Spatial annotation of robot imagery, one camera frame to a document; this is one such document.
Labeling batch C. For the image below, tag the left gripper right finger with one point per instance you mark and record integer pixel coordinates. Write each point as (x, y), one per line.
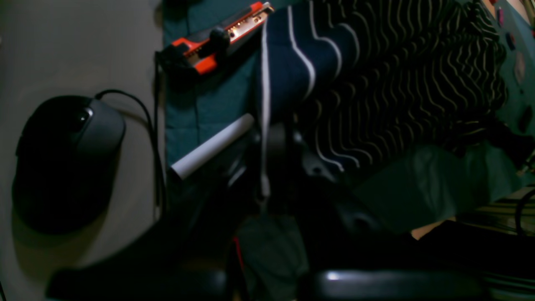
(351, 255)

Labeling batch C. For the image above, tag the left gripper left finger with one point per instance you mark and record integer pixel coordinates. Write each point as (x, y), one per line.
(190, 253)

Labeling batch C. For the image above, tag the navy white striped t-shirt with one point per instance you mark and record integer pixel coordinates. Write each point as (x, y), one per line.
(365, 80)

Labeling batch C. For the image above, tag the black white marker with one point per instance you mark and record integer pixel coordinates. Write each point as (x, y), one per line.
(205, 152)

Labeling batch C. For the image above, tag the black computer mouse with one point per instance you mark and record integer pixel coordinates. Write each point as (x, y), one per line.
(67, 157)

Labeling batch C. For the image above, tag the orange black utility knife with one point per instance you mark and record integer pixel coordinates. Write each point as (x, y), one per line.
(200, 53)

